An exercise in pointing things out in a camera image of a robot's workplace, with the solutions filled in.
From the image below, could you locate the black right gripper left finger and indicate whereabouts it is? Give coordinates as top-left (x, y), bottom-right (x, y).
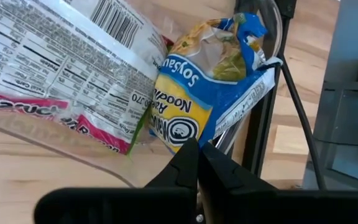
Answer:
top-left (34, 138), bottom-right (200, 224)

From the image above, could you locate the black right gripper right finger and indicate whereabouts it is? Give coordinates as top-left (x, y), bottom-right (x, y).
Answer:
top-left (197, 141), bottom-right (358, 224)

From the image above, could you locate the blue yellow ramen packet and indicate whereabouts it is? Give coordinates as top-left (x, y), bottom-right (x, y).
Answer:
top-left (149, 12), bottom-right (284, 156)

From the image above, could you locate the pink green ramen packet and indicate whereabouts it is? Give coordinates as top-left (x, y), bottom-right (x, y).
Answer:
top-left (0, 0), bottom-right (170, 156)

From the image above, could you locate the clear plastic container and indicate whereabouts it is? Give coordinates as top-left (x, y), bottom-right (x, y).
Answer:
top-left (0, 0), bottom-right (284, 189)

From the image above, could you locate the black aluminium table frame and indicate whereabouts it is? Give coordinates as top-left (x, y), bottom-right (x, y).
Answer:
top-left (242, 0), bottom-right (298, 179)

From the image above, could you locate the thin black cable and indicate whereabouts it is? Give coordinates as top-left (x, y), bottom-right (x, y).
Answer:
top-left (279, 55), bottom-right (328, 191)

